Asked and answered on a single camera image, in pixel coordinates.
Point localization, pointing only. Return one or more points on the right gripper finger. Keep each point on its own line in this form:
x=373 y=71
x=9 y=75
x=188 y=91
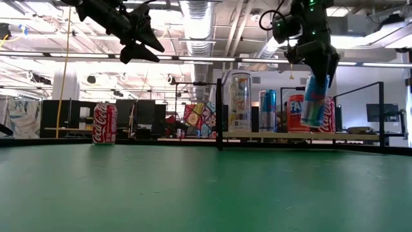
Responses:
x=334 y=64
x=320 y=71

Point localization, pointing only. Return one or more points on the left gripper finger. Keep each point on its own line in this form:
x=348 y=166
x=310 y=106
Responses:
x=136 y=54
x=148 y=37

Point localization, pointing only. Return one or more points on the blue silver Red Bull can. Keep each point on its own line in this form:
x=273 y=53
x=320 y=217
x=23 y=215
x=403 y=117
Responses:
x=315 y=104
x=267 y=111

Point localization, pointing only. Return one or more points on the Star Wars Coca-Cola can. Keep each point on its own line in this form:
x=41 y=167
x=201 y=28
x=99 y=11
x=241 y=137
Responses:
x=331 y=116

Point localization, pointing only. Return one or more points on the orange Fanta can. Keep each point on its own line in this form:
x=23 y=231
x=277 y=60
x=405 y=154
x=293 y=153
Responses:
x=294 y=112

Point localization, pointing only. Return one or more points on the tall Celsius can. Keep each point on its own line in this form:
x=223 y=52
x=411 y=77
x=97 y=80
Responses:
x=239 y=103

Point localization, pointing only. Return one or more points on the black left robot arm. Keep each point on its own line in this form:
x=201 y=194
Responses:
x=96 y=13

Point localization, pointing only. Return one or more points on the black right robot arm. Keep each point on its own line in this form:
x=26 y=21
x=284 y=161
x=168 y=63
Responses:
x=305 y=8

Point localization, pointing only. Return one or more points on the light wooden shelf board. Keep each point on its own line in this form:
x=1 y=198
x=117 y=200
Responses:
x=354 y=136

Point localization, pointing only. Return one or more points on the black cabinet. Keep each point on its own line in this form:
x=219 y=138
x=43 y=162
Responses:
x=58 y=116
x=145 y=116

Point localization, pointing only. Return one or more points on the long ceiling light strip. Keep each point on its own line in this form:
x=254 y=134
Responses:
x=209 y=59

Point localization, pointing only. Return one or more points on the black computer monitor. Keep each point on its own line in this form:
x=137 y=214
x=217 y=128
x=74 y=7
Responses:
x=381 y=112

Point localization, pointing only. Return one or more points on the red Coca-Cola can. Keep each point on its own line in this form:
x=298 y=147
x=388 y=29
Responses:
x=104 y=124

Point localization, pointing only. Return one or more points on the colourful patchwork quilt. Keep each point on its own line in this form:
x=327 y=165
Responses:
x=199 y=119

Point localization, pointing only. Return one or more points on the green table mat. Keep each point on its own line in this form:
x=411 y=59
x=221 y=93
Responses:
x=193 y=187

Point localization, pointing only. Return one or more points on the silver ventilation duct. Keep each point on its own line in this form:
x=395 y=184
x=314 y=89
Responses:
x=199 y=32

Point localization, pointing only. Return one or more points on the black table frame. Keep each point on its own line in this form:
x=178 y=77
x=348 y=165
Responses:
x=48 y=141

